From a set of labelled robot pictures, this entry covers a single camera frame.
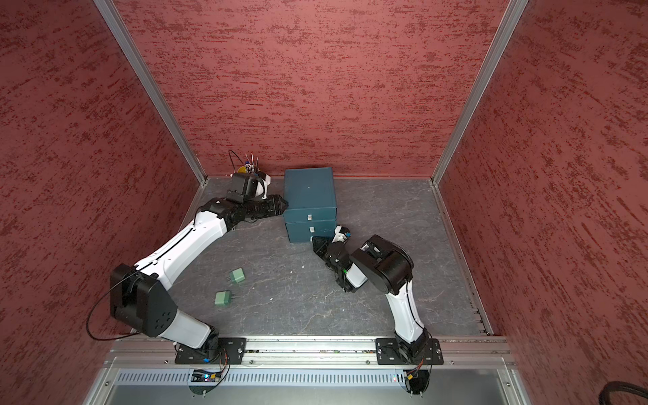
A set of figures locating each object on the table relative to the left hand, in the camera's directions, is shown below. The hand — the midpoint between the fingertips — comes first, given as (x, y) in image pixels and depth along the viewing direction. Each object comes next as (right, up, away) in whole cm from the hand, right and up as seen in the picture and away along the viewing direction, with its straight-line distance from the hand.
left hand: (280, 210), depth 84 cm
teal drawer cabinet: (+10, +2, 0) cm, 10 cm away
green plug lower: (-19, -30, -1) cm, 35 cm away
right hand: (+10, -13, +13) cm, 21 cm away
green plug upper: (-16, -24, +4) cm, 29 cm away
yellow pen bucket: (-22, +17, +26) cm, 38 cm away
